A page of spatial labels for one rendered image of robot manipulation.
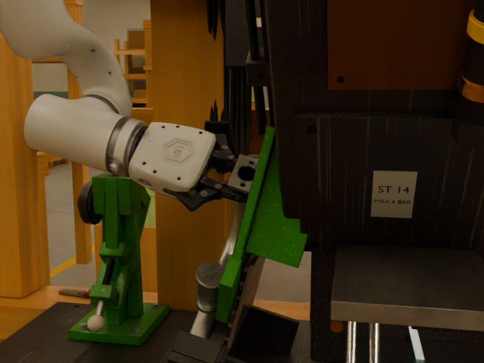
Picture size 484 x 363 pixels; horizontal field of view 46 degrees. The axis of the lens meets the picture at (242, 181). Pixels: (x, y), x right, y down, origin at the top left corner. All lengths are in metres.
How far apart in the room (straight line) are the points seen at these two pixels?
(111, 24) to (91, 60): 10.99
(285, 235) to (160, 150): 0.21
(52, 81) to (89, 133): 11.60
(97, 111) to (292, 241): 0.33
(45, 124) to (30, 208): 0.48
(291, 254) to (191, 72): 0.49
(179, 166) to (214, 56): 0.35
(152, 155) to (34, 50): 0.20
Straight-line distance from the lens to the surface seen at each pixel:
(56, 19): 0.79
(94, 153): 0.82
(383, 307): 0.53
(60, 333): 1.07
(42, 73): 12.52
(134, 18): 11.68
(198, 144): 0.80
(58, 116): 0.84
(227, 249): 0.86
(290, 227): 0.71
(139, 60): 11.56
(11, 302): 1.31
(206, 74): 1.08
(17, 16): 0.78
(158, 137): 0.81
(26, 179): 1.29
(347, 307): 0.53
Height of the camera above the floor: 1.32
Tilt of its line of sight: 9 degrees down
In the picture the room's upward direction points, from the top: straight up
